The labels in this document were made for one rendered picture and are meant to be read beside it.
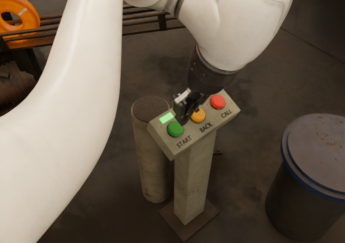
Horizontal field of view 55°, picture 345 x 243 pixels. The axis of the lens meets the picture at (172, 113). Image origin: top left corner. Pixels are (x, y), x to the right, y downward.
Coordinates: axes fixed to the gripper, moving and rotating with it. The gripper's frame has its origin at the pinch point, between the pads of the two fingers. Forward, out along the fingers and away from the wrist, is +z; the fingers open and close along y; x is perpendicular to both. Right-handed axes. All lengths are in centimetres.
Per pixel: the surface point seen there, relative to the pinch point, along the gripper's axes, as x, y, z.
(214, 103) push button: 0.1, -13.5, 8.0
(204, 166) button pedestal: 11.2, -9.0, 29.1
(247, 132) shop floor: 8, -56, 70
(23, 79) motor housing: -48, 21, 37
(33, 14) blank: -53, 11, 15
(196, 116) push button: 0.5, -6.6, 8.0
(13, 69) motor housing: -52, 22, 36
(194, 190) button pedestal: 15.2, -5.7, 39.9
